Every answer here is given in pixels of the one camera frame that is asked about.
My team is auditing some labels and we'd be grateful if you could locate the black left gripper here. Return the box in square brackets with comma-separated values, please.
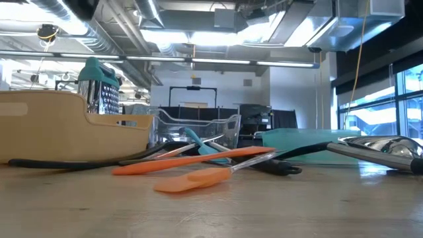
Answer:
[62, 0, 100, 22]

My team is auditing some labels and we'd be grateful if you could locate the wide teal silicone spatula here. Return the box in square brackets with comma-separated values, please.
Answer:
[183, 127, 229, 165]

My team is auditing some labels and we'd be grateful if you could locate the black knife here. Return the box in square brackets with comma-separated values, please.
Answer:
[117, 155, 239, 167]

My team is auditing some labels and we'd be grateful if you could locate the rectangular silver air duct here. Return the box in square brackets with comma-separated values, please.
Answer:
[284, 0, 406, 53]

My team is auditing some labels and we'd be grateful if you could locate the silver metal scoop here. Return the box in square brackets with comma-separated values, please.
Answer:
[337, 134, 423, 160]

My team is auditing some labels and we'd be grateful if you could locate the grey cloth partition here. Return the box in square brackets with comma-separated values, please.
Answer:
[122, 103, 156, 128]

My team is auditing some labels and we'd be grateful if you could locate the small orange spatula clear handle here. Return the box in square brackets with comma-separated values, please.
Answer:
[153, 151, 278, 194]

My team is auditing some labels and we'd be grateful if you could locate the steel box grater teal handle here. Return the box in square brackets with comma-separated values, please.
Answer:
[76, 56, 122, 116]

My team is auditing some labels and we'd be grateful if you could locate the black robot rig frame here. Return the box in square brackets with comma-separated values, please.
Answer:
[168, 85, 219, 108]

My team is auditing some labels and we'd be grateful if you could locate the solid black turner long handle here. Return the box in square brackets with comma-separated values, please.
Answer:
[275, 141, 423, 175]

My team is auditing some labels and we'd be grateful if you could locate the yellow-orange plastic bin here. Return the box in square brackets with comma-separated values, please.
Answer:
[0, 89, 155, 165]

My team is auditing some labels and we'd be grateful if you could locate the long orange silicone spatula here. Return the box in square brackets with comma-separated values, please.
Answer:
[111, 145, 276, 177]

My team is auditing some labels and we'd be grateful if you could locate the large window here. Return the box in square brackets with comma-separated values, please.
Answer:
[336, 62, 423, 141]

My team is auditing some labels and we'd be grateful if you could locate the clear plastic bin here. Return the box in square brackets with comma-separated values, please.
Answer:
[148, 108, 242, 150]

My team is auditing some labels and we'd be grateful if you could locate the slotted black turner steel neck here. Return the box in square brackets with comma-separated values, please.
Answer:
[206, 141, 303, 177]

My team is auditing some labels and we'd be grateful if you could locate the black equipment cabinet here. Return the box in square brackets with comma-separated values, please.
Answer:
[238, 103, 274, 149]

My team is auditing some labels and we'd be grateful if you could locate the yellow hanging cable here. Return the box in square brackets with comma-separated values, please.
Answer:
[342, 0, 369, 130]

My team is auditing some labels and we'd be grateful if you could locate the black yellow cable reel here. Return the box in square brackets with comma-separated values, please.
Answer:
[36, 23, 60, 43]

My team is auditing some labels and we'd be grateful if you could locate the teal translucent plastic bin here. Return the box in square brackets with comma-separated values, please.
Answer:
[262, 128, 362, 165]

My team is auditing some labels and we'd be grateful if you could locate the round silver air duct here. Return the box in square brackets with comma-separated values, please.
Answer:
[28, 0, 156, 91]

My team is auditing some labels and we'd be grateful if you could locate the all-black slotted spatula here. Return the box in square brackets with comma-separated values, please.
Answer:
[7, 141, 168, 170]

